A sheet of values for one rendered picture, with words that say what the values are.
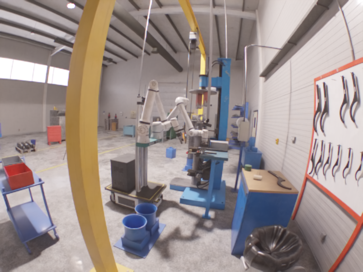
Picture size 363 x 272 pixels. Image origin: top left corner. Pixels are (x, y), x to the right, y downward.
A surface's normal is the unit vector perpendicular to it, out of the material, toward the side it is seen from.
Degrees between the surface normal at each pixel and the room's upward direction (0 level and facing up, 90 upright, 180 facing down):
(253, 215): 90
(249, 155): 90
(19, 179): 90
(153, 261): 0
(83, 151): 90
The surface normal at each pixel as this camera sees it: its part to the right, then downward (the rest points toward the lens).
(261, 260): -0.74, -0.20
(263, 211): -0.25, 0.11
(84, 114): 0.96, 0.09
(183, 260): 0.06, -0.99
